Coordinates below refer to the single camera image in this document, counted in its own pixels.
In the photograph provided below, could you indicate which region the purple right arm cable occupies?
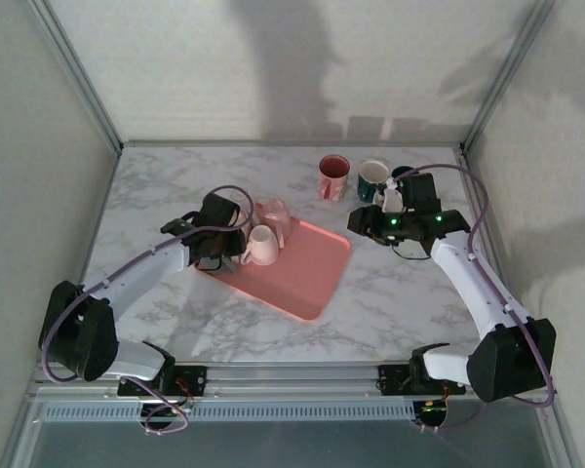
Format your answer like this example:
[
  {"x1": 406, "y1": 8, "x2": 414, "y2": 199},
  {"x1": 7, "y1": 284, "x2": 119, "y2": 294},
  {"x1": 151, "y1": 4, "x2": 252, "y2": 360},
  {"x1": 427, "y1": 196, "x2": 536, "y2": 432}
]
[{"x1": 394, "y1": 163, "x2": 553, "y2": 433}]

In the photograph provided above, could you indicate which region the small lit circuit board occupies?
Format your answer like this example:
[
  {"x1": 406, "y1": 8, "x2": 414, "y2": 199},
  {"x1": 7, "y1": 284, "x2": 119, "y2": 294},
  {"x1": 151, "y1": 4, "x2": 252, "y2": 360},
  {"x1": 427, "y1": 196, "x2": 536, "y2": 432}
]
[{"x1": 416, "y1": 400, "x2": 449, "y2": 426}]

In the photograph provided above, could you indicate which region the aluminium front rail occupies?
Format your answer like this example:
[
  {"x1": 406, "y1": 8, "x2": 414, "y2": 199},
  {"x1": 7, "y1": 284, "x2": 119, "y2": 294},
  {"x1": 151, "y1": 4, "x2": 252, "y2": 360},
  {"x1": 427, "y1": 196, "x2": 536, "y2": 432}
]
[{"x1": 26, "y1": 359, "x2": 560, "y2": 404}]

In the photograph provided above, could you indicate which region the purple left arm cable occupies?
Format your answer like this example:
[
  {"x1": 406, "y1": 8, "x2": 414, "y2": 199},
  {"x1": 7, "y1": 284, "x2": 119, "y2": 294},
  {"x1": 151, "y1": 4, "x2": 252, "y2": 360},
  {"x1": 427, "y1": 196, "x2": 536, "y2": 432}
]
[{"x1": 37, "y1": 183, "x2": 255, "y2": 435}]

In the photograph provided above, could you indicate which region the lower aluminium frame leg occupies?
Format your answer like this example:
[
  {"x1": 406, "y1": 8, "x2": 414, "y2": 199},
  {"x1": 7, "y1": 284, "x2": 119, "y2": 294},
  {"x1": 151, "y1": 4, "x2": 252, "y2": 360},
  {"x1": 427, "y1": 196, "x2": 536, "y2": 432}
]
[
  {"x1": 0, "y1": 399, "x2": 48, "y2": 468},
  {"x1": 538, "y1": 399, "x2": 582, "y2": 468}
]

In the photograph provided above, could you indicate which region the aluminium side rail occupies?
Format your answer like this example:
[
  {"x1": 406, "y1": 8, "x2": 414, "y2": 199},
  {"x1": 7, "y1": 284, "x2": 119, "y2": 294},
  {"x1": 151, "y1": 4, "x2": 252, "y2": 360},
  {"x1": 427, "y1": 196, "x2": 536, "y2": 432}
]
[{"x1": 455, "y1": 148, "x2": 552, "y2": 365}]

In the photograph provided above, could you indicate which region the tall pink mug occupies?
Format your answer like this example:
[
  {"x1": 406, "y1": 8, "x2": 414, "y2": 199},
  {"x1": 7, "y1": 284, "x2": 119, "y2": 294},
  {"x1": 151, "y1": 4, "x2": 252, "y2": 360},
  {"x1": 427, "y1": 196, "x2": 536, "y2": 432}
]
[{"x1": 254, "y1": 198, "x2": 293, "y2": 250}]

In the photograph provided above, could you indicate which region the pale pink mug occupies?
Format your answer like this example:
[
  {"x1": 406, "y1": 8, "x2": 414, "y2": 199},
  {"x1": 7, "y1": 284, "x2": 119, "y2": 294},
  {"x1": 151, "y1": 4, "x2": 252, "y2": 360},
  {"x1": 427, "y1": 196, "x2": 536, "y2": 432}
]
[{"x1": 240, "y1": 224, "x2": 281, "y2": 267}]

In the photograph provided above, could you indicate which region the pink plastic tray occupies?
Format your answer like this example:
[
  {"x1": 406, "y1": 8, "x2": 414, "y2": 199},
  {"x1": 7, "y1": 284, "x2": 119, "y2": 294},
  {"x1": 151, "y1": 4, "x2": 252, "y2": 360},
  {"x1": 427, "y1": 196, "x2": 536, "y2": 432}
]
[{"x1": 202, "y1": 214, "x2": 353, "y2": 323}]

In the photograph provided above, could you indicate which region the aluminium frame post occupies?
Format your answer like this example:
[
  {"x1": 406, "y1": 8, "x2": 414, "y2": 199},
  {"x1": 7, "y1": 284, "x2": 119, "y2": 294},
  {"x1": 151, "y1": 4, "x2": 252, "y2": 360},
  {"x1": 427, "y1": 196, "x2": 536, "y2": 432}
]
[
  {"x1": 26, "y1": 0, "x2": 124, "y2": 155},
  {"x1": 460, "y1": 0, "x2": 560, "y2": 152}
]

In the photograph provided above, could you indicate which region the dark green mug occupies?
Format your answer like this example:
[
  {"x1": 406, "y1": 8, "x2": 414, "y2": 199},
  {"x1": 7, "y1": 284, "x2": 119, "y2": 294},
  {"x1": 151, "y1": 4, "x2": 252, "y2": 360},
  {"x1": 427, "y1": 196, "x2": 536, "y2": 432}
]
[{"x1": 356, "y1": 159, "x2": 390, "y2": 205}]

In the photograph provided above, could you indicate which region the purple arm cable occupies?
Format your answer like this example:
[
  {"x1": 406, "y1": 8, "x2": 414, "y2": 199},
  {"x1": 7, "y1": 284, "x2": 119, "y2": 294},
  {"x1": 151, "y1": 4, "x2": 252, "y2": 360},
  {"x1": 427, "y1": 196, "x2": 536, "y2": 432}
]
[
  {"x1": 394, "y1": 163, "x2": 553, "y2": 433},
  {"x1": 37, "y1": 183, "x2": 255, "y2": 435}
]

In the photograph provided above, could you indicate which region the aluminium back rail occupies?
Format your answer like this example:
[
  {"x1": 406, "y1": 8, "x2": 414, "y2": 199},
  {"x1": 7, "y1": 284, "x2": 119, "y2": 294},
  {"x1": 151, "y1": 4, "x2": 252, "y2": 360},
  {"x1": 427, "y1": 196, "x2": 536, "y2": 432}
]
[{"x1": 119, "y1": 139, "x2": 467, "y2": 149}]

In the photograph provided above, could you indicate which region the slotted grey cable duct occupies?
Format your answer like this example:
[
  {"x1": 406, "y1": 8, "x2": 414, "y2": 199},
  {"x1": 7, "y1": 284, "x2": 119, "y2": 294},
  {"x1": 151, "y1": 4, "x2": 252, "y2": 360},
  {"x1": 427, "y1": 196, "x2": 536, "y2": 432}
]
[{"x1": 38, "y1": 403, "x2": 418, "y2": 424}]

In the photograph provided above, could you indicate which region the pink patterned mug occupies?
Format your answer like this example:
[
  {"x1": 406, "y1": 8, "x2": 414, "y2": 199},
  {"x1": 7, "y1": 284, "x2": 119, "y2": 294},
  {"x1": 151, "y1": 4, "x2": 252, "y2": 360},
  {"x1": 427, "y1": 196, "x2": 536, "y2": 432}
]
[{"x1": 318, "y1": 154, "x2": 351, "y2": 201}]

